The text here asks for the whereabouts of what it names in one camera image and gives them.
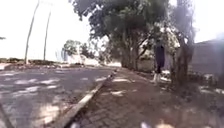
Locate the person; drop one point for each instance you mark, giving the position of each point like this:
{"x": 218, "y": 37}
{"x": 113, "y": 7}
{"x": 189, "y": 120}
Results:
{"x": 159, "y": 56}

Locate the pale building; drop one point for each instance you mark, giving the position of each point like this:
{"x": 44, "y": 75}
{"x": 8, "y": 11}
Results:
{"x": 80, "y": 60}

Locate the red brick path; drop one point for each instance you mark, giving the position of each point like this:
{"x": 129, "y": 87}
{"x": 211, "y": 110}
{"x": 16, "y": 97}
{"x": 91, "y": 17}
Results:
{"x": 113, "y": 106}

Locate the grey asphalt road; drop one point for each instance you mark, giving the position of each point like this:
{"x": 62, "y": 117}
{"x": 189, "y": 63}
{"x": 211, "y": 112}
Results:
{"x": 33, "y": 87}

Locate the bare earth verge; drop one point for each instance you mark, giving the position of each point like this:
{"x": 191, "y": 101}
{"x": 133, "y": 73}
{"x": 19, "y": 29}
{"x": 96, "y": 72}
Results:
{"x": 20, "y": 63}

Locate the leaning pole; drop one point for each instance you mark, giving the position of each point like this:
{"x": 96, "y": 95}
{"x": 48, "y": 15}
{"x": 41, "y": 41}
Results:
{"x": 30, "y": 33}
{"x": 46, "y": 33}

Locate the grey wall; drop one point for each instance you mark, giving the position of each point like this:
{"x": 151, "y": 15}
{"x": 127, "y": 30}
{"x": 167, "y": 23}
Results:
{"x": 206, "y": 56}

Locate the distant trees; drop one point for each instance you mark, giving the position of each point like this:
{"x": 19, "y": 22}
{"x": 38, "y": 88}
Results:
{"x": 75, "y": 46}

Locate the robot's own part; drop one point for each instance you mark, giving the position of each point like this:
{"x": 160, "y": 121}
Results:
{"x": 75, "y": 125}
{"x": 144, "y": 125}

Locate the concrete kerb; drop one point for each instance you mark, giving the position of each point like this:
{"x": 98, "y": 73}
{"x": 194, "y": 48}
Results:
{"x": 83, "y": 101}

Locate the tree with dark trunk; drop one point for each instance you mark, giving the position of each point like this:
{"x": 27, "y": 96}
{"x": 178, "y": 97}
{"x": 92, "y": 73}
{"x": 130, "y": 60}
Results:
{"x": 181, "y": 63}

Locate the large leafy tree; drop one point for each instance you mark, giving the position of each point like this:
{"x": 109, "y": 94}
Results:
{"x": 130, "y": 50}

